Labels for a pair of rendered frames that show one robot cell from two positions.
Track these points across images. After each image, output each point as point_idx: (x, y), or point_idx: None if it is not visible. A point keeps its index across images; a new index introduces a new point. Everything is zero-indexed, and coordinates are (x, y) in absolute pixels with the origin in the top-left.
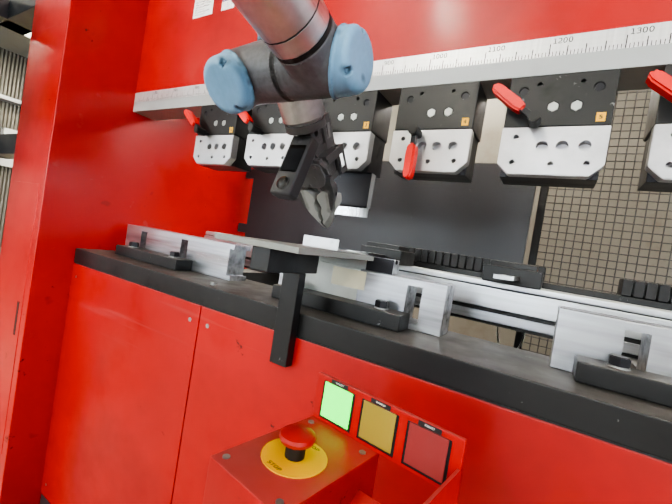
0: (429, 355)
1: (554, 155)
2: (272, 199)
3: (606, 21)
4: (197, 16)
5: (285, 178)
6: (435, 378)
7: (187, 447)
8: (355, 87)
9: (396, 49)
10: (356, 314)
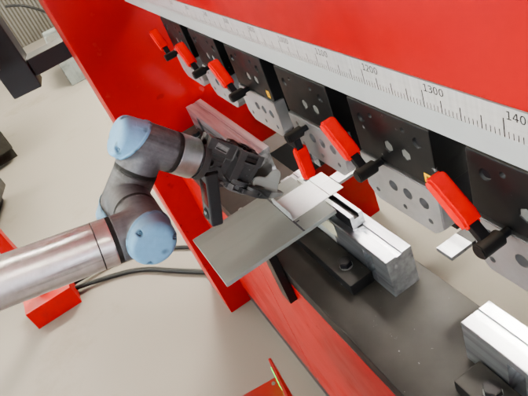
0: (352, 342)
1: (405, 199)
2: None
3: (397, 61)
4: None
5: (205, 213)
6: (361, 357)
7: (282, 309)
8: (163, 260)
9: (248, 14)
10: (328, 269)
